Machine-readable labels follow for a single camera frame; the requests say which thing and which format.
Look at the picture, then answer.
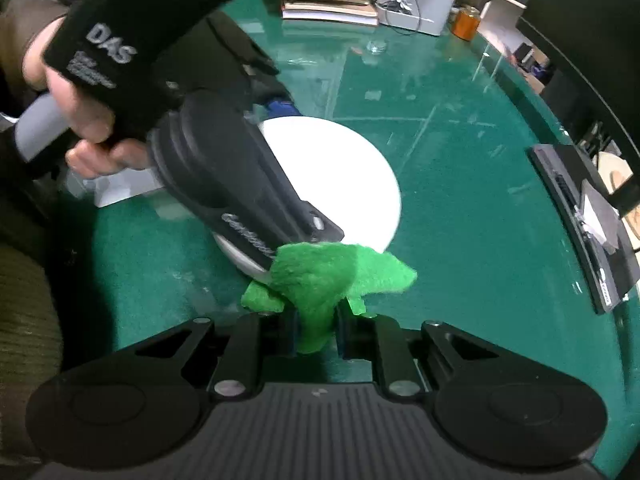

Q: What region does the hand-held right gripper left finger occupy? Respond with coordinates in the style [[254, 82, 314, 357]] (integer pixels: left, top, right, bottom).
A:
[[132, 310, 301, 402]]

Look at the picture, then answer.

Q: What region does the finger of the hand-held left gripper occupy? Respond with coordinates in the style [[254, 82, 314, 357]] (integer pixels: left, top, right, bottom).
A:
[[210, 10, 301, 121], [215, 127, 346, 272]]

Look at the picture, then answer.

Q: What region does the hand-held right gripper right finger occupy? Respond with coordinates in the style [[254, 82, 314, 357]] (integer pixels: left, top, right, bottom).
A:
[[336, 302, 501, 400]]

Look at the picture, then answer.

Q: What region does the white round plate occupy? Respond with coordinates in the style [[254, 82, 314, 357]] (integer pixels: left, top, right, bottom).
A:
[[212, 116, 402, 283]]

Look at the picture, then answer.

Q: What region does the bright green cleaning cloth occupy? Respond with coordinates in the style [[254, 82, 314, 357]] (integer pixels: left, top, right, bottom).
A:
[[241, 241, 418, 356]]

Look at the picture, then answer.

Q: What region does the person's left forearm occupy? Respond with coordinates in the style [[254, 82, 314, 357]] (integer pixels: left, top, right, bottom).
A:
[[0, 0, 68, 111]]

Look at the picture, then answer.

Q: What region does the person's left hand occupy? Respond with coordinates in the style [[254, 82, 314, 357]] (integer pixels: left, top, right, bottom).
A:
[[22, 20, 151, 178]]

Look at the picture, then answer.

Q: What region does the stack of books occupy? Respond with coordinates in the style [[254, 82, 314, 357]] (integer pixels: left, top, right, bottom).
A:
[[272, 0, 381, 27]]

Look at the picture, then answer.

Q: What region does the grey desk organizer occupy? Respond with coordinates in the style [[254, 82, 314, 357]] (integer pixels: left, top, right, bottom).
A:
[[372, 0, 457, 37]]

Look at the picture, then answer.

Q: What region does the orange jar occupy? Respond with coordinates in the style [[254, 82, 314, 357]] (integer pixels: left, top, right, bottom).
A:
[[452, 7, 482, 42]]

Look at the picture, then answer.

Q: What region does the black pen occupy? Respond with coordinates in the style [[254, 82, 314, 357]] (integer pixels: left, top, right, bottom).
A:
[[549, 170, 596, 241]]

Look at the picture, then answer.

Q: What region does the grey monitor stand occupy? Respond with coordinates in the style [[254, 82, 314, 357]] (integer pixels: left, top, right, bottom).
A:
[[529, 144, 640, 315]]

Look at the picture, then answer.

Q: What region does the olive ribbed fabric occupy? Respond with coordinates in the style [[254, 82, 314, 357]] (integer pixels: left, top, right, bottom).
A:
[[0, 195, 66, 461]]

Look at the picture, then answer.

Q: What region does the grey sticky note pad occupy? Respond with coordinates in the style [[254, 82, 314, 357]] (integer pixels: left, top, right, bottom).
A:
[[580, 180, 626, 256]]

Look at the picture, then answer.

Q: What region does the black computer monitor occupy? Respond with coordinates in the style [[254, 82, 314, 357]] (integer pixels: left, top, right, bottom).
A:
[[515, 0, 640, 171]]

